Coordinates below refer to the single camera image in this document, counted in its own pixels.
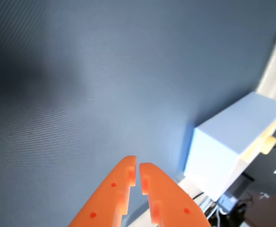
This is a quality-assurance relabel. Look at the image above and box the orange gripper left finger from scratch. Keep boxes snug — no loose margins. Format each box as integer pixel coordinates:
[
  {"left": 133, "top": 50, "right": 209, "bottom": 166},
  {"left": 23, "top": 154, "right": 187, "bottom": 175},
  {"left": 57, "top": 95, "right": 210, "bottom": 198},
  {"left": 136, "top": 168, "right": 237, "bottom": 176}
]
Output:
[{"left": 68, "top": 155, "right": 138, "bottom": 227}]

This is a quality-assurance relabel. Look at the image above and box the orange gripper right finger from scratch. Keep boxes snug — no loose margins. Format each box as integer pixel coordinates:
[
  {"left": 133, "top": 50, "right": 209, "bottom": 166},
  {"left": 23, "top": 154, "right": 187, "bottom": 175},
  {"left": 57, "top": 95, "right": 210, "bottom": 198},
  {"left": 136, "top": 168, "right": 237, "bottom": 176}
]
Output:
[{"left": 139, "top": 162, "right": 211, "bottom": 227}]

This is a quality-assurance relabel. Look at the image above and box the yellow block with embossed number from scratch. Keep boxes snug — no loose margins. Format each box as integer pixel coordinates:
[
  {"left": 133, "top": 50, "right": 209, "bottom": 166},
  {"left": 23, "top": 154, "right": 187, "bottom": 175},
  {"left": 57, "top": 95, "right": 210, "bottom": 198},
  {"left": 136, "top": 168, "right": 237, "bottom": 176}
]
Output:
[{"left": 241, "top": 120, "right": 276, "bottom": 164}]

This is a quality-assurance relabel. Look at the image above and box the white open box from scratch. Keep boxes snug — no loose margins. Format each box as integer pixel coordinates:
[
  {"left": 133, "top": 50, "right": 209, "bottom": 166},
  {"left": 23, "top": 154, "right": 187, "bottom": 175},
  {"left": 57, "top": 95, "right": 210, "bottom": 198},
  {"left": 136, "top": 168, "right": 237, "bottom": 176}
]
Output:
[{"left": 183, "top": 91, "right": 276, "bottom": 202}]

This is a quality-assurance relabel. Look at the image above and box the black case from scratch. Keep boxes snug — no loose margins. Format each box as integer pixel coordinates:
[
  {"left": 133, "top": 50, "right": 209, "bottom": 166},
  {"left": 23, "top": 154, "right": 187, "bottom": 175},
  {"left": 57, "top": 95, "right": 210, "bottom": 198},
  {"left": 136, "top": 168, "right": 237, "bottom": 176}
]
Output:
[{"left": 220, "top": 125, "right": 276, "bottom": 227}]

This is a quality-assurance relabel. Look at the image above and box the grey textured mat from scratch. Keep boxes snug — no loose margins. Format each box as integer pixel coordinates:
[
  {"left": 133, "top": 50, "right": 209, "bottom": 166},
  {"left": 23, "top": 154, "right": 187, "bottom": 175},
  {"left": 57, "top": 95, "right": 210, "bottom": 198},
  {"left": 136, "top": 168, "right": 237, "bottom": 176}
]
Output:
[{"left": 0, "top": 0, "right": 276, "bottom": 227}]

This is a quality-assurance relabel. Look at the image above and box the black cable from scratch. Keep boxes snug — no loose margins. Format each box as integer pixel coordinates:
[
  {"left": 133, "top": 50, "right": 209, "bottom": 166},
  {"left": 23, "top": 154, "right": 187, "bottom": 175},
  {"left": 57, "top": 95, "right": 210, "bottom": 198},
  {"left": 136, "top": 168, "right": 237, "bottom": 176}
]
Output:
[{"left": 191, "top": 191, "right": 205, "bottom": 200}]

